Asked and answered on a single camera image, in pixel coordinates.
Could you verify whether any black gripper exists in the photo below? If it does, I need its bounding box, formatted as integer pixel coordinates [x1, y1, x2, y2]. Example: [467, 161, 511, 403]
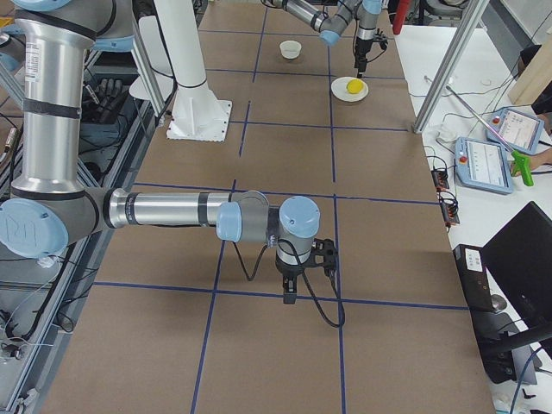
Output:
[276, 258, 309, 304]
[354, 37, 372, 78]

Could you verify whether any yellow lemon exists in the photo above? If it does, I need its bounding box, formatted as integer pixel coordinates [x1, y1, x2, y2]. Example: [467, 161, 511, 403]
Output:
[346, 78, 364, 95]

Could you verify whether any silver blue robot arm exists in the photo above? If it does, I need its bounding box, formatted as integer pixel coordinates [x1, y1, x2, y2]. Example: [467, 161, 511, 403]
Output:
[262, 0, 388, 78]
[1, 1, 323, 304]

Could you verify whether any white round plate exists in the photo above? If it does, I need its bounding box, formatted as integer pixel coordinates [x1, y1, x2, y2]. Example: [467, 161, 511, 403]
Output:
[331, 77, 369, 103]

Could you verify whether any white bowl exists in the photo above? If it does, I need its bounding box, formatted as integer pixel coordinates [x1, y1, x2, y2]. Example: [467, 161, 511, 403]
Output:
[279, 40, 302, 60]

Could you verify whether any red fire extinguisher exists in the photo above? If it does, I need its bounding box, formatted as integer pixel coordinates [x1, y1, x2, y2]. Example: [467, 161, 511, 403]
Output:
[392, 0, 411, 35]

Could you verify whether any far orange black adapter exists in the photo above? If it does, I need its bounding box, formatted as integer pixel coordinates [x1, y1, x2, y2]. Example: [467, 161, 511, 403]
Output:
[430, 163, 449, 191]

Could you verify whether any orange black adapter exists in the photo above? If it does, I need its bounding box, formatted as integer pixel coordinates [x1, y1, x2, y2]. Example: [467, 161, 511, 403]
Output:
[430, 163, 449, 191]
[437, 191, 460, 229]

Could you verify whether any near blue teach pendant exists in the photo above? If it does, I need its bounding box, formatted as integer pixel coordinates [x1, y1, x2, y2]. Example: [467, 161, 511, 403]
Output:
[455, 137, 514, 194]

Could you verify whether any blue teach pendant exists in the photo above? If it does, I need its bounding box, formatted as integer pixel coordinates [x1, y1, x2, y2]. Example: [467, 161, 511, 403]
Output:
[455, 137, 514, 194]
[490, 108, 544, 155]

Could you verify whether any near orange black adapter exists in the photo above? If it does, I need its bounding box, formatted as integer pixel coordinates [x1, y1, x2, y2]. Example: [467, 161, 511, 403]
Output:
[437, 191, 460, 229]

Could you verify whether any far blue teach pendant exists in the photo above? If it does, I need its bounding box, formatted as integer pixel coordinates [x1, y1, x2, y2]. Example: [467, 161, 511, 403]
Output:
[490, 108, 544, 155]

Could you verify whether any black box on desk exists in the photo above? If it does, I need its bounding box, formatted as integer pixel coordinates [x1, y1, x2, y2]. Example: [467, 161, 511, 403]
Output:
[453, 244, 507, 313]

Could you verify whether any black laptop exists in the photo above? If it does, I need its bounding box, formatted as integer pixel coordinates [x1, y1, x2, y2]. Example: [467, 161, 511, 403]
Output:
[482, 201, 552, 327]

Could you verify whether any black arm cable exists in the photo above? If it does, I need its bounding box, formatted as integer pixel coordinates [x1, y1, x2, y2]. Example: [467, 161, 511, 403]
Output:
[232, 239, 346, 329]

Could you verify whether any aluminium frame post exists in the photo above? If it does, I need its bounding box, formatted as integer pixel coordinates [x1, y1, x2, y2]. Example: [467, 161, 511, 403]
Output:
[412, 0, 489, 134]

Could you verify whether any white pedestal column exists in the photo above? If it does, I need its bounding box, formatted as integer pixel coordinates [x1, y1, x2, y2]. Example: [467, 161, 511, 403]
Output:
[129, 1, 232, 142]

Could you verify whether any green handled reacher tool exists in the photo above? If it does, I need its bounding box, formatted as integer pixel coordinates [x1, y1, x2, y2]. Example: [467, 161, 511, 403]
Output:
[446, 85, 536, 187]

